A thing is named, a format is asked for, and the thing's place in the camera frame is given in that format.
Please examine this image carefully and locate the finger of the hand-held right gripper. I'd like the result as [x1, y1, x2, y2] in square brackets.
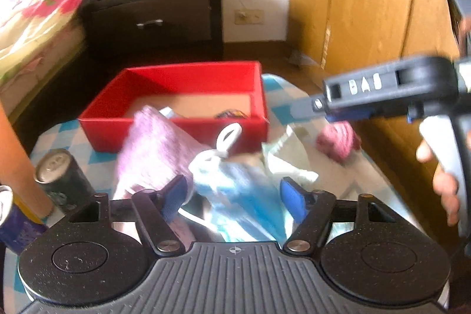
[291, 93, 329, 119]
[326, 110, 372, 122]

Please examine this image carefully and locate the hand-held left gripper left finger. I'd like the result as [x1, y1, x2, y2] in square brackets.
[70, 175, 192, 257]

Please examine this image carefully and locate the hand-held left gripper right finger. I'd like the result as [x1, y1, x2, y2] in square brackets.
[280, 179, 398, 257]

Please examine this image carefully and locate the blue face mask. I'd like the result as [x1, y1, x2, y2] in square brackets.
[188, 123, 291, 245]

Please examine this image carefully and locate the red box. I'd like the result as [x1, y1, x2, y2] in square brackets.
[78, 61, 270, 154]

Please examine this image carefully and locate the person's right hand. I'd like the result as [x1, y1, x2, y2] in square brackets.
[416, 139, 460, 226]

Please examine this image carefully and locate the white green cloth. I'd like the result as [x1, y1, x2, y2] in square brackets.
[261, 126, 321, 187]

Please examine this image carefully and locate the colourful small item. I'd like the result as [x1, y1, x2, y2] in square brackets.
[214, 109, 248, 120]

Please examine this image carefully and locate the dark green can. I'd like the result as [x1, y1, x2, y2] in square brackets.
[34, 148, 97, 215]

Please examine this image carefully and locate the blue checked tablecloth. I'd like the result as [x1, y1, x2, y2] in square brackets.
[0, 73, 453, 314]

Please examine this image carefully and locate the purple can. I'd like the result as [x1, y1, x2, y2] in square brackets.
[0, 185, 48, 256]

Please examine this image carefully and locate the orange carton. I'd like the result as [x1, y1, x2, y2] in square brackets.
[0, 101, 54, 222]

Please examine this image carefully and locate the dark wooden nightstand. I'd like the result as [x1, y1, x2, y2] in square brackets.
[79, 0, 224, 61]

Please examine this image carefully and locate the floral blanket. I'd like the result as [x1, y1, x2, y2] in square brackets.
[0, 0, 102, 87]

